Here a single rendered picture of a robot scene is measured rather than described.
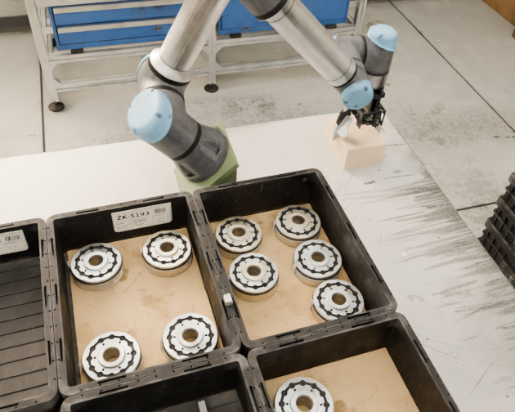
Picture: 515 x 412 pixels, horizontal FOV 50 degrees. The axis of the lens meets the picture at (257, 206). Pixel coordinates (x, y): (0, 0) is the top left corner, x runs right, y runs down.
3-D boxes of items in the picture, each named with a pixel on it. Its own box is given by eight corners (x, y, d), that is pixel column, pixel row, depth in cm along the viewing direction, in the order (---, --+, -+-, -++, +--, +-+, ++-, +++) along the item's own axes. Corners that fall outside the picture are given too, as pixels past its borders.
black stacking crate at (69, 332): (58, 253, 119) (47, 218, 111) (191, 227, 127) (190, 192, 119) (74, 427, 94) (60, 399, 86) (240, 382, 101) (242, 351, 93)
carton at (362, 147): (324, 136, 171) (327, 116, 165) (359, 131, 173) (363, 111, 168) (343, 169, 160) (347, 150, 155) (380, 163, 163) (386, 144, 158)
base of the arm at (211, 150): (178, 158, 151) (153, 139, 144) (218, 121, 147) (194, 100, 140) (192, 193, 140) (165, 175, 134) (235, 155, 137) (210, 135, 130)
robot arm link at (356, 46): (329, 57, 130) (373, 55, 132) (320, 29, 137) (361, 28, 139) (323, 82, 137) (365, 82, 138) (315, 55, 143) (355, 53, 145)
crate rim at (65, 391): (47, 223, 113) (45, 216, 111) (190, 197, 120) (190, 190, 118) (62, 405, 87) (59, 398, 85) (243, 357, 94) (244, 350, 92)
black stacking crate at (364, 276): (193, 226, 127) (191, 191, 119) (311, 203, 134) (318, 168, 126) (242, 382, 101) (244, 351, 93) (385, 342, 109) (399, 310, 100)
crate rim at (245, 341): (190, 197, 120) (190, 189, 118) (317, 174, 128) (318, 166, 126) (244, 357, 94) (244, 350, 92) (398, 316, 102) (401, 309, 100)
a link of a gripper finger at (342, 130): (332, 147, 156) (354, 123, 152) (324, 134, 160) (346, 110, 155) (339, 150, 158) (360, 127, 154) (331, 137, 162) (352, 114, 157)
